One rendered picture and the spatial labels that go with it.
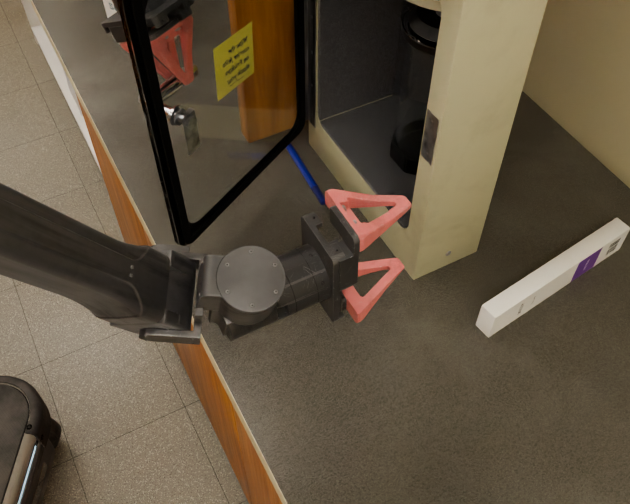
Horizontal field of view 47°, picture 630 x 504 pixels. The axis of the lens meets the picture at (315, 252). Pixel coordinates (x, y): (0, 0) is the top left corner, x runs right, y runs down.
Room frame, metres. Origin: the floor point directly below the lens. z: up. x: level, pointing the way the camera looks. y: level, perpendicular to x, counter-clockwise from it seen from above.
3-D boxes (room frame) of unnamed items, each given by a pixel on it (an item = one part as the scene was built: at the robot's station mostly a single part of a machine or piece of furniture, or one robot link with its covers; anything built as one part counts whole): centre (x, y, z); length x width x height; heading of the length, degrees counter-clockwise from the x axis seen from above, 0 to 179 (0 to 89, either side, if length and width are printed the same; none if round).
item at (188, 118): (0.65, 0.15, 1.18); 0.02 x 0.02 x 0.06; 56
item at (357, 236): (0.45, -0.05, 1.24); 0.09 x 0.07 x 0.07; 118
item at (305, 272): (0.41, 0.01, 1.21); 0.07 x 0.07 x 0.10; 28
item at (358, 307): (0.45, -0.05, 1.17); 0.09 x 0.07 x 0.07; 118
